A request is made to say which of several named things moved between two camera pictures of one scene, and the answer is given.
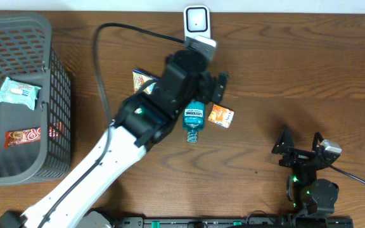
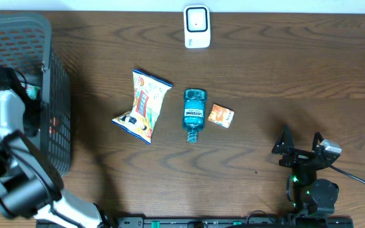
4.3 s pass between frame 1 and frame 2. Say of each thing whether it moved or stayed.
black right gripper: stayed
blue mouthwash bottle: stayed
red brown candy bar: moved
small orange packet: stayed
